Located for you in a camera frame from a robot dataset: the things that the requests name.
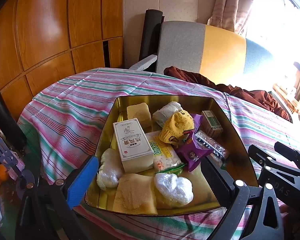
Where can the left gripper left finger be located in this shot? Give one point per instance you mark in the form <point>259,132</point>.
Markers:
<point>79,180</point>

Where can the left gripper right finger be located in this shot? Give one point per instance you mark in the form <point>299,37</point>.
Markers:
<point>220,182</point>

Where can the white plastic-wrapped bun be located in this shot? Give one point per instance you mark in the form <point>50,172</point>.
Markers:
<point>110,171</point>

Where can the green-edged cracker packet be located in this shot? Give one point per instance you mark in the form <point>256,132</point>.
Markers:
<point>219,153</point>

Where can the purple cartoon snack packet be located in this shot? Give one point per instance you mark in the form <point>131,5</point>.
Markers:
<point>191,152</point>

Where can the yellow sponge cake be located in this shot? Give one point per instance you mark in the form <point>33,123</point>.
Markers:
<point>135,195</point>
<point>141,112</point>

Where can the white printed carton box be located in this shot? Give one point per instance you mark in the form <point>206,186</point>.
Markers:
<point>135,151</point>

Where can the green white cracker packet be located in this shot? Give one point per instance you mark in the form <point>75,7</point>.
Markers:
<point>164,156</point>

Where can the small green white box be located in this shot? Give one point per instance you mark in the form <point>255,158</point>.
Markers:
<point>211,125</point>

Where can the yellow sock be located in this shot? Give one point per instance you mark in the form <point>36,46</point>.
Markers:
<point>177,127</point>

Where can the cream sock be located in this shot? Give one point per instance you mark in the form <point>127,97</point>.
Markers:
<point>163,114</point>

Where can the gold metal tin box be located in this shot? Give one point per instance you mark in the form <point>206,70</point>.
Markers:
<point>233,158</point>

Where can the dark red blanket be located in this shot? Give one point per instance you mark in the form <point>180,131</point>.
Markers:
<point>260,98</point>

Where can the orange wooden wardrobe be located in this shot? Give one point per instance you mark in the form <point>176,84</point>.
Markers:
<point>44,41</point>

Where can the black rolled mat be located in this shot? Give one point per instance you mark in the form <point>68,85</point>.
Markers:
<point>151,33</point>

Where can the beige curtain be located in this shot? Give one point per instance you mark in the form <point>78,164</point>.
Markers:
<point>230,15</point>

